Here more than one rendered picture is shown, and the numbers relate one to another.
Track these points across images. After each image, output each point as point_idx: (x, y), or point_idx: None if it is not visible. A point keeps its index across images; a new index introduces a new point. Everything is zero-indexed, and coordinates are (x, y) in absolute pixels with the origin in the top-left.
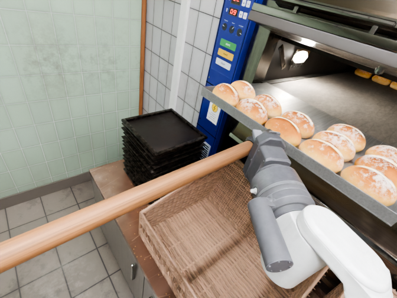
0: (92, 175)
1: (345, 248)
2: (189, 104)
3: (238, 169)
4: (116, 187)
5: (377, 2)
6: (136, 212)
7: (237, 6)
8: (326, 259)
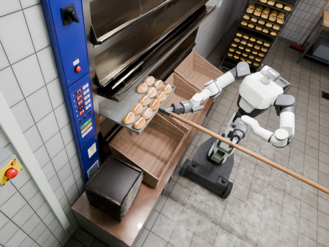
0: (134, 239)
1: (199, 97)
2: (67, 177)
3: (115, 140)
4: (135, 217)
5: (126, 57)
6: (146, 196)
7: (83, 107)
8: (201, 100)
